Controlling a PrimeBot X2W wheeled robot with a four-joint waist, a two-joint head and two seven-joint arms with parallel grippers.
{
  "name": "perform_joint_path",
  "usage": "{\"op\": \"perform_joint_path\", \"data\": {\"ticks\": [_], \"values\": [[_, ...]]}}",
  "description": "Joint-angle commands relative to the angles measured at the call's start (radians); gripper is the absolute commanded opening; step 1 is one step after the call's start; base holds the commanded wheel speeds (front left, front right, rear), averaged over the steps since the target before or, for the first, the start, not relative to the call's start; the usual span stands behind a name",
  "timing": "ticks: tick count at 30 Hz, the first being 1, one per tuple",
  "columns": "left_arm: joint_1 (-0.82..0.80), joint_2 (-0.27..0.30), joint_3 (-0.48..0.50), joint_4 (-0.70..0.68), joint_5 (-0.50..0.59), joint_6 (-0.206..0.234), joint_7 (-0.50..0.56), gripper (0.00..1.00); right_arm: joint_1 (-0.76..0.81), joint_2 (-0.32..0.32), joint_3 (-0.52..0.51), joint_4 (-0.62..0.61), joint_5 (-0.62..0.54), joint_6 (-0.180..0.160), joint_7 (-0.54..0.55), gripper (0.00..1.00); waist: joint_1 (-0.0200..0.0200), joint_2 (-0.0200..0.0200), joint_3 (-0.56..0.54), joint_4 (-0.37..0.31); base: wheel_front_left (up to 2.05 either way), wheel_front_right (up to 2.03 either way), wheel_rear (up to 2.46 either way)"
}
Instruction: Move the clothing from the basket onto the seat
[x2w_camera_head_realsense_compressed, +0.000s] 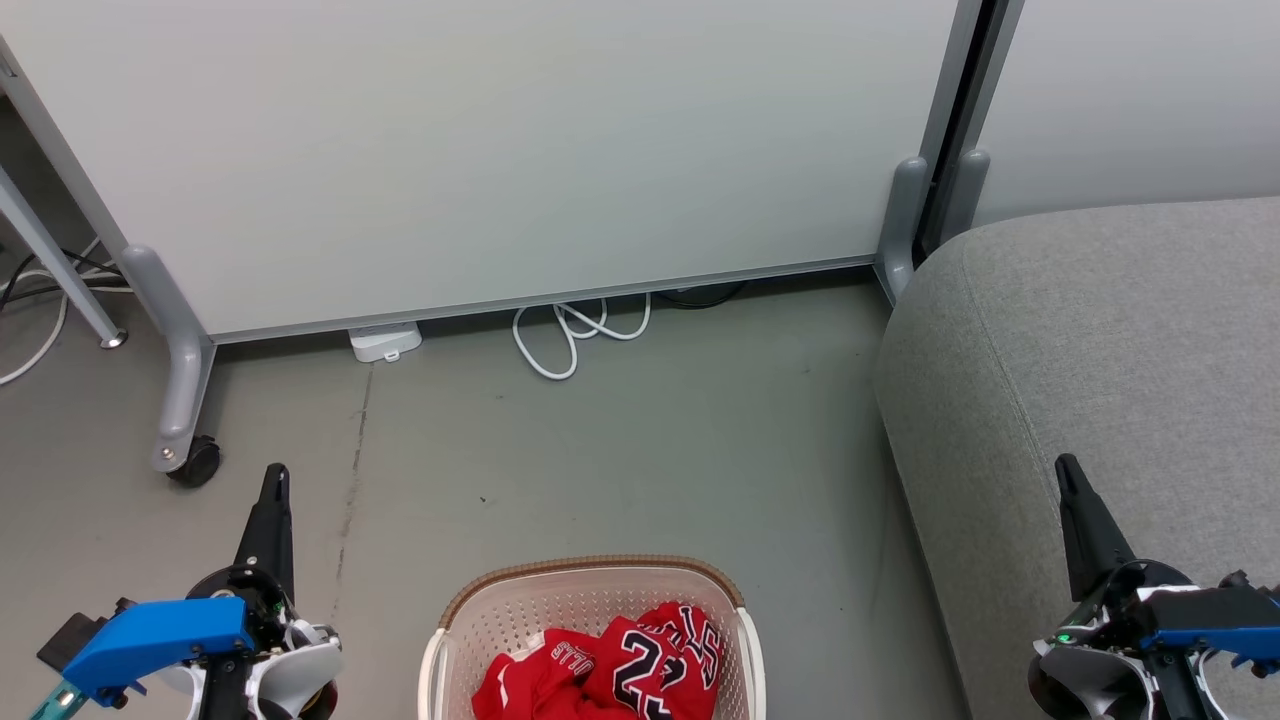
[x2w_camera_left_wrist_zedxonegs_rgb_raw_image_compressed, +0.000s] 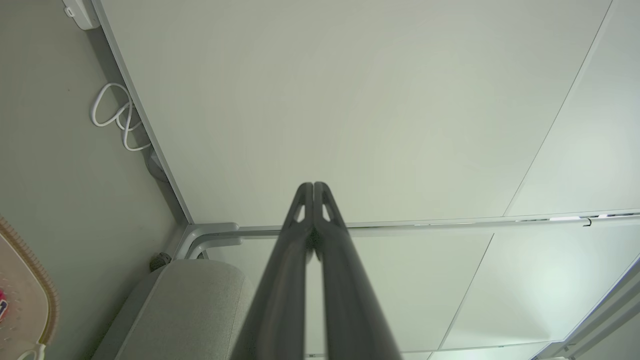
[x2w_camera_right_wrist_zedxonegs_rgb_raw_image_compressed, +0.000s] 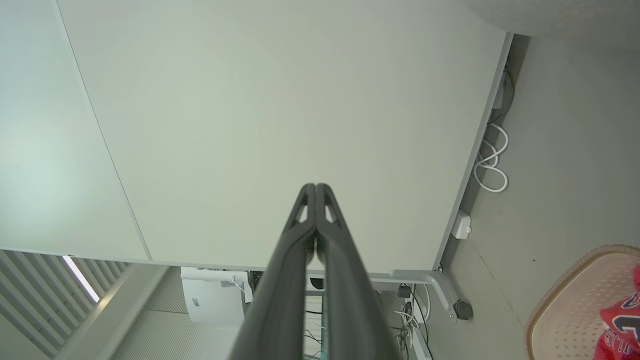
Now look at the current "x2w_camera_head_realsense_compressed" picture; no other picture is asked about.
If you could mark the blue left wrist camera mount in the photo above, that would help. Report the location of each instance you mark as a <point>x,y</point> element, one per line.
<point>150,635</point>

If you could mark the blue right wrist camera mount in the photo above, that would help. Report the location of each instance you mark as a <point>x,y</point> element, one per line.
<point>1210,610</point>

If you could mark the white whiteboard panel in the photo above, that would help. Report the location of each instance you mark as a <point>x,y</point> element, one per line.
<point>1130,100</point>

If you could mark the grey fabric sofa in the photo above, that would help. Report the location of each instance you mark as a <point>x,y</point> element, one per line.
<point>1100,380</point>

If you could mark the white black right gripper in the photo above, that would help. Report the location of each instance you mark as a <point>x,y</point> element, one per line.
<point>1090,680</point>

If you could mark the short grey partition leg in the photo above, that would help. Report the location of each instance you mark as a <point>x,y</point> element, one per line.
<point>968,190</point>
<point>903,220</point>

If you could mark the grey metal table leg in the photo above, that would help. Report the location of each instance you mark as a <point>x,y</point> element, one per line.
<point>60,265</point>

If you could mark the red basketball jersey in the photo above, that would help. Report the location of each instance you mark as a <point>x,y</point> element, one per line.
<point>600,675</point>

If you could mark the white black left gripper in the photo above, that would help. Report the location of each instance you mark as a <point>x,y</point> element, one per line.
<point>295,670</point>

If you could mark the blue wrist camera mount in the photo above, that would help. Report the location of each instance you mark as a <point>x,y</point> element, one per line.
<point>1210,610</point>
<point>150,635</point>

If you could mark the beige perforated laundry basket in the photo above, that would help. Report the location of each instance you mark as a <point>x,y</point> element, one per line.
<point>560,610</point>

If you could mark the white partition panel grey frame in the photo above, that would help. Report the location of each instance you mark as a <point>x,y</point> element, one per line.
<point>500,150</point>

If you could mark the black caster wheel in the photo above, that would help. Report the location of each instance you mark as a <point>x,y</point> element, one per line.
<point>197,463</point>

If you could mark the small white plastic box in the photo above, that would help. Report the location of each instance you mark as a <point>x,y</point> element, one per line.
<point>385,342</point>

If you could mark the grey partition leg with caster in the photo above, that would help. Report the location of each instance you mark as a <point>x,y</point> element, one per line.
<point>185,380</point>

